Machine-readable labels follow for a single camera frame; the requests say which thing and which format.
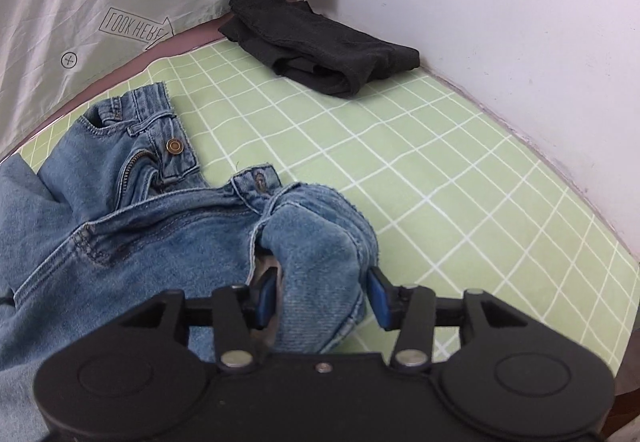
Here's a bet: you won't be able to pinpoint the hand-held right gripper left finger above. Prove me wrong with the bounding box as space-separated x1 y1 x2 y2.
114 266 279 368

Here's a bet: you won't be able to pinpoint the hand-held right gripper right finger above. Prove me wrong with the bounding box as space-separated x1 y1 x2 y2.
366 266 531 368

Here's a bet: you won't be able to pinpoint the blue denim jeans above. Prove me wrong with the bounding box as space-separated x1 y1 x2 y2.
0 82 382 442

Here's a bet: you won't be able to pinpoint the green checkered bed sheet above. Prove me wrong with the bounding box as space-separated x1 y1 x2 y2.
15 41 640 373

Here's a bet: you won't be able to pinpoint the folded black garment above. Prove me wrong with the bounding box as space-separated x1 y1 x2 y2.
218 0 421 99

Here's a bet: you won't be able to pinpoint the white printed hanging cloth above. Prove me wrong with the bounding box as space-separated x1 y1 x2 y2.
0 0 313 158

